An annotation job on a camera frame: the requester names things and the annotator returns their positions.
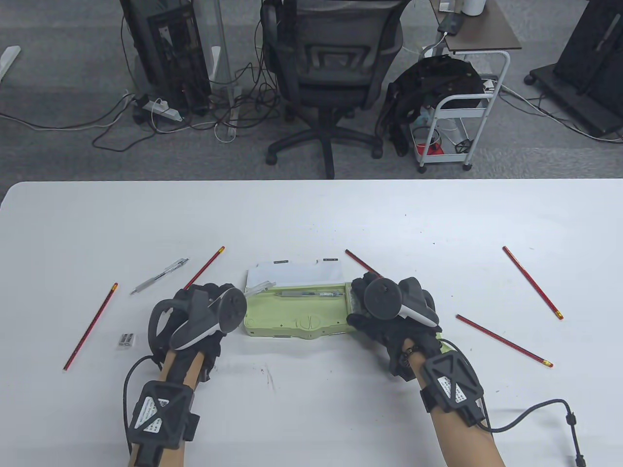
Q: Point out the white rolling cart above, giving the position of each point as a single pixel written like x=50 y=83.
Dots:
x=462 y=113

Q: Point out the white cylinder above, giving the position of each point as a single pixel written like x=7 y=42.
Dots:
x=472 y=6

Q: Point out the black mesh office chair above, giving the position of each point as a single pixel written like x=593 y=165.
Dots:
x=331 y=73

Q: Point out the white power strip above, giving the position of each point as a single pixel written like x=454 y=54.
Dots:
x=165 y=111

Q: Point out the red container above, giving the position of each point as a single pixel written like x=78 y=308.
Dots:
x=433 y=148

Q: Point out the person's left forearm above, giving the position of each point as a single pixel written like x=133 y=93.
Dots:
x=182 y=367

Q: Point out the white table foot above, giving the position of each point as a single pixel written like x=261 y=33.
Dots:
x=9 y=58

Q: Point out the black computer tower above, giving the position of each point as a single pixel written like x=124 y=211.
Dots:
x=170 y=48

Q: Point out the grey motion controller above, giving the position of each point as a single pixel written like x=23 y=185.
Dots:
x=382 y=299
x=231 y=309

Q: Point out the black wheeled stand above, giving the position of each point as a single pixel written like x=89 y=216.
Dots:
x=584 y=58

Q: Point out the person's left hand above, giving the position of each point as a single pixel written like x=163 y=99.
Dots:
x=211 y=360

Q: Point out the red pencil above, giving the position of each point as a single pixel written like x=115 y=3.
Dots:
x=503 y=340
x=362 y=263
x=533 y=282
x=90 y=327
x=209 y=262

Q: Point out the brown side table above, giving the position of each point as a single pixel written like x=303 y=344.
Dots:
x=486 y=29

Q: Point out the black backpack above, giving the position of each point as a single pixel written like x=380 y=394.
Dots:
x=438 y=78

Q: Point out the person's right hand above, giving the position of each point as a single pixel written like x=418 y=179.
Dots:
x=399 y=345

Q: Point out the person's right forearm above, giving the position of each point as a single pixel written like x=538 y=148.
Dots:
x=462 y=442

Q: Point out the green panda pencil case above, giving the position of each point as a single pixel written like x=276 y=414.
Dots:
x=292 y=318

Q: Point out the black phone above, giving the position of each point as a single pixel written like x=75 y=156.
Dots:
x=450 y=23

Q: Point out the small metal pencil sharpener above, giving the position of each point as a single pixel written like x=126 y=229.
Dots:
x=126 y=339

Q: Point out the clear retractable pen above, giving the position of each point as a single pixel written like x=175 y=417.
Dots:
x=260 y=288
x=306 y=294
x=159 y=276

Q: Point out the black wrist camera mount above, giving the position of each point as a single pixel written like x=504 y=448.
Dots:
x=452 y=384
x=158 y=411

